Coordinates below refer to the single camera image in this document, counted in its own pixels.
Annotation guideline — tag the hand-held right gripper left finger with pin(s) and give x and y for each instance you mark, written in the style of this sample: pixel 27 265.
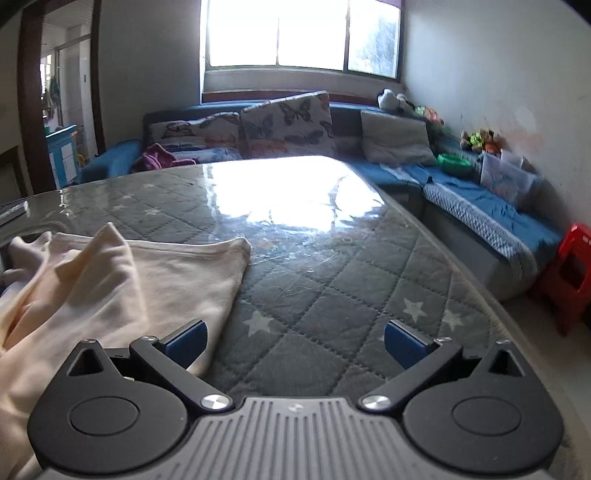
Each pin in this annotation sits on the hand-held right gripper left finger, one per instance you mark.
pixel 187 344

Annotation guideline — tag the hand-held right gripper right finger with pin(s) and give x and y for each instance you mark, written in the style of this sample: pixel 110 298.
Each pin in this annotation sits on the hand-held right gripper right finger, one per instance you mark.
pixel 406 345

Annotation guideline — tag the cream knit garment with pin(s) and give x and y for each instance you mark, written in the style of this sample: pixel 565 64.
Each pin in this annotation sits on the cream knit garment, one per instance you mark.
pixel 115 286

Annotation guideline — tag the blue grey sofa throw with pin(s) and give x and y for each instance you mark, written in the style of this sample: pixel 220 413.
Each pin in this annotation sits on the blue grey sofa throw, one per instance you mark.
pixel 466 207

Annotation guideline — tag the red plastic stool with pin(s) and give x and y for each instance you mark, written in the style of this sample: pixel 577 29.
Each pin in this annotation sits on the red plastic stool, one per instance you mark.
pixel 565 272

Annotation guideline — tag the purple cloth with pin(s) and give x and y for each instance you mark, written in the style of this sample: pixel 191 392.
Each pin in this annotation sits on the purple cloth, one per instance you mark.
pixel 154 159

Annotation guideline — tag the green bowl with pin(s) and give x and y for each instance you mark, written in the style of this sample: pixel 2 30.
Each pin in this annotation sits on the green bowl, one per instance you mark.
pixel 452 161

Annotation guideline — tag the clear plastic storage box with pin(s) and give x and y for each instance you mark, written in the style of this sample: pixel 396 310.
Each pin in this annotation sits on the clear plastic storage box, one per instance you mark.
pixel 505 182

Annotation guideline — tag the grey cushion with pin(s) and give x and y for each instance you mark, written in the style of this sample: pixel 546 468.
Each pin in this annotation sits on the grey cushion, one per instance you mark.
pixel 395 138

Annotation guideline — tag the butterfly print cushion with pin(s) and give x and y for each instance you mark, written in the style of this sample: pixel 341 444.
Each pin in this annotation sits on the butterfly print cushion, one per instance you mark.
pixel 286 124
pixel 194 131

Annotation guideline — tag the grey remote control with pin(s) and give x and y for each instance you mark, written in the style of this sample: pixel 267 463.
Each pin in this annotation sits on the grey remote control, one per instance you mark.
pixel 11 213

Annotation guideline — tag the green and yellow plush toy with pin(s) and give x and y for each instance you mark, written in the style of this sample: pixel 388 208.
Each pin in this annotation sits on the green and yellow plush toy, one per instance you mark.
pixel 480 138

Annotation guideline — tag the blue and white cabinet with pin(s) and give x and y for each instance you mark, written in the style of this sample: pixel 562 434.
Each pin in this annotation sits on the blue and white cabinet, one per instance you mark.
pixel 62 157

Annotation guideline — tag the orange and green plush toy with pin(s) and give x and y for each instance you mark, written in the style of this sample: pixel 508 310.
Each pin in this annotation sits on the orange and green plush toy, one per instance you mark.
pixel 429 115

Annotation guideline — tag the blue sofa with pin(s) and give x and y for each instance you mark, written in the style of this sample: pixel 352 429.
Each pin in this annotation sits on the blue sofa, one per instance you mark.
pixel 351 120

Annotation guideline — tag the panda plush toy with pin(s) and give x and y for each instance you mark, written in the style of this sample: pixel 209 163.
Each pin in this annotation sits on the panda plush toy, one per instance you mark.
pixel 388 99

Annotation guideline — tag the window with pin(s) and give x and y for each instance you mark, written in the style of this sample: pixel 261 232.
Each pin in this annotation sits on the window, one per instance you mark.
pixel 300 32

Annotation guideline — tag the dark brown door frame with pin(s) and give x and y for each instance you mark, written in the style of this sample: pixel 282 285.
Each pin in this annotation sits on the dark brown door frame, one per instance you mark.
pixel 32 92

